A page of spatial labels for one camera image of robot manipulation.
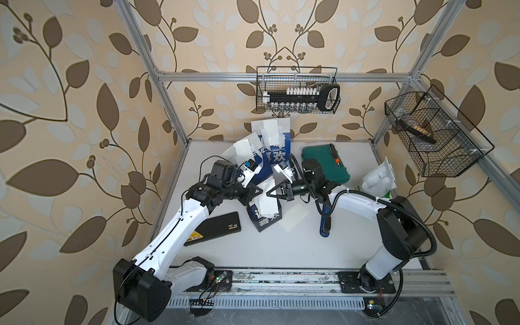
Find right wall wire basket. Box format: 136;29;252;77
385;85;495;177

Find black flat box yellow label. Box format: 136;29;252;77
184;212;241;246

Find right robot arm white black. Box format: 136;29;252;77
264;155;437;291

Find blue stapler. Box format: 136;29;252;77
320;204;332;238

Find green white tissue pack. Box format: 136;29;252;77
359;158;398;197

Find pale yellow receipt sheet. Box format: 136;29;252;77
278;204;309;232

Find black corrugated cable conduit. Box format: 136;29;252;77
289;153;438;258

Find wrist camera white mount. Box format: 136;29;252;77
239;159;263;188
273;161;295;184

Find small blue white bag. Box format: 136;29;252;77
246;200;282;232

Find black socket tool set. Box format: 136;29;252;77
260;84;341;114

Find back wall wire basket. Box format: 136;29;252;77
254;66;341;118

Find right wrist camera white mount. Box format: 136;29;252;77
273;161;295;184

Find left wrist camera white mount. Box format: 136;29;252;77
239;159;263;188

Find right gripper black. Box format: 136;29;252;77
266;179;314;201

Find wall wire basket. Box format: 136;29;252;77
385;85;495;177
254;66;341;118

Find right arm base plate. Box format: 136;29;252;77
337;271;397;295

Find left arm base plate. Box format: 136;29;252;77
186;269;233;293

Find dark brush in basket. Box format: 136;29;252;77
398;119;437;144

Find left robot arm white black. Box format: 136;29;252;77
113;159;263;322

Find aluminium rail front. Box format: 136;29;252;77
118;267;456;311

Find large blue white tote bag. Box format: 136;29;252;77
251;118;291;165

